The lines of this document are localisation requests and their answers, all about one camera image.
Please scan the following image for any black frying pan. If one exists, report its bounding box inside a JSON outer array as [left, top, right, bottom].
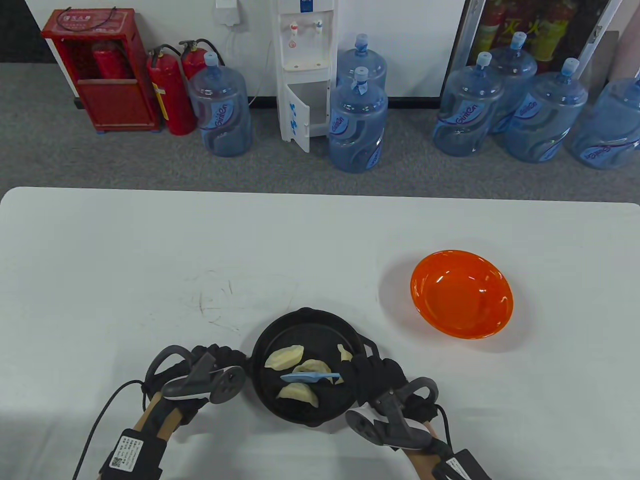
[[250, 307, 381, 427]]

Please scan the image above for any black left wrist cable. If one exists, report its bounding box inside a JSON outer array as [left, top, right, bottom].
[[72, 380, 146, 480]]

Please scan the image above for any person's right hand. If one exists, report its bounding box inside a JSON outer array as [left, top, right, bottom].
[[340, 354, 440, 437]]

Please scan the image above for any red extinguisher inside cabinet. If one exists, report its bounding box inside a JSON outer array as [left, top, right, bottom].
[[92, 41, 126, 80]]

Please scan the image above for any black right wrist module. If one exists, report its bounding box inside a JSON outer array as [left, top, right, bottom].
[[432, 449, 493, 480]]

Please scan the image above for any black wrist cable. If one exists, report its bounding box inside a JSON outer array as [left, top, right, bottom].
[[72, 380, 146, 480], [435, 405, 454, 453]]

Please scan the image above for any black left wrist module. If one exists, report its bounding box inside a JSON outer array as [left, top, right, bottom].
[[98, 429, 168, 480]]

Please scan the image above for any small red fire extinguisher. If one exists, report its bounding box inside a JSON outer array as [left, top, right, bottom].
[[179, 39, 218, 81]]

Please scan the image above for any person's left forearm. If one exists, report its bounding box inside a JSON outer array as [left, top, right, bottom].
[[131, 392, 183, 443]]

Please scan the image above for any large red fire extinguisher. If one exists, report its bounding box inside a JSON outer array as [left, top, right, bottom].
[[146, 45, 196, 136]]

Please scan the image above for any grey left hand controller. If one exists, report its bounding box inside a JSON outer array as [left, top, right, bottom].
[[145, 345, 246, 405]]

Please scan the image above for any red fire extinguisher cabinet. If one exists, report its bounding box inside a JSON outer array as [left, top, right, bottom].
[[41, 7, 163, 133]]

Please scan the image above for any pale yellow dumpling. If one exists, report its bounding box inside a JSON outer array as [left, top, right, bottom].
[[264, 346, 304, 372], [276, 382, 320, 407], [336, 344, 355, 385], [291, 359, 335, 385]]

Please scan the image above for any framed poster board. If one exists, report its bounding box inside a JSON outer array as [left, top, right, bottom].
[[440, 0, 625, 98]]

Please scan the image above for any orange plastic bowl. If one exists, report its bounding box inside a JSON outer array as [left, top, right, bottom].
[[410, 250, 514, 341]]

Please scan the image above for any white wall box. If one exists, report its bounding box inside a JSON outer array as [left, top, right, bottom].
[[215, 0, 242, 26]]

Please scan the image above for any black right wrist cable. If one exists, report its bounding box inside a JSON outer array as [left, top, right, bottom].
[[435, 405, 454, 453]]

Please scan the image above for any blue dessert shovel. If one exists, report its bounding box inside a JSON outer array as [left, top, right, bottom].
[[280, 371, 342, 383]]

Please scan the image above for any white water dispenser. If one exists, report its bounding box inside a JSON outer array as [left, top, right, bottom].
[[276, 0, 338, 154]]

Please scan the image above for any person's left hand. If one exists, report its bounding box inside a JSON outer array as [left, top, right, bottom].
[[141, 344, 249, 429]]

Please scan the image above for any black wrist module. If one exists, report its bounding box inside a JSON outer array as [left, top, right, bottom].
[[432, 449, 493, 480], [98, 429, 168, 480]]

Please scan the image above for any blue water jug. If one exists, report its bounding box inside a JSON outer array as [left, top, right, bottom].
[[187, 51, 253, 158], [336, 34, 388, 91], [433, 51, 506, 157], [328, 66, 389, 174], [567, 70, 640, 171], [504, 57, 589, 164], [487, 31, 538, 136]]

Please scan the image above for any person's right forearm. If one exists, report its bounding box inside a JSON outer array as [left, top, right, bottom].
[[404, 440, 451, 480]]

